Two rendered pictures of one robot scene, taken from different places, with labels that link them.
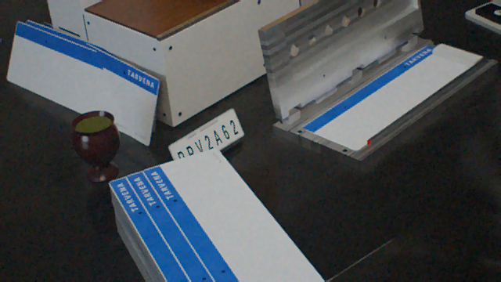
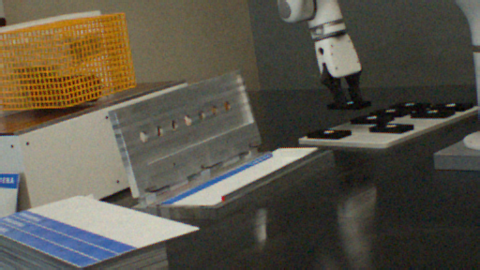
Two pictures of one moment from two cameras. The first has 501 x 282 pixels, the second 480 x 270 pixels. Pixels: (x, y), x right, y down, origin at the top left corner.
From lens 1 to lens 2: 0.65 m
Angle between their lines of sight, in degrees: 25
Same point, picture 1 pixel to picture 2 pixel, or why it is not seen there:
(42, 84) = not seen: outside the picture
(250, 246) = (121, 225)
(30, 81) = not seen: outside the picture
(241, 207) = (108, 212)
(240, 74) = (96, 186)
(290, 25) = (138, 112)
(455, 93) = (297, 169)
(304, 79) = (156, 163)
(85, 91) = not seen: outside the picture
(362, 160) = (218, 207)
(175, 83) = (34, 181)
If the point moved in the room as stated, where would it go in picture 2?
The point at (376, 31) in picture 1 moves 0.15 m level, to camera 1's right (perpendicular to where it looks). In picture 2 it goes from (218, 135) to (285, 123)
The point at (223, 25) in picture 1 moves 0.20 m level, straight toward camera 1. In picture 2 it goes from (75, 133) to (84, 147)
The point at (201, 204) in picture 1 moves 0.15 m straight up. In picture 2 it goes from (70, 217) to (53, 125)
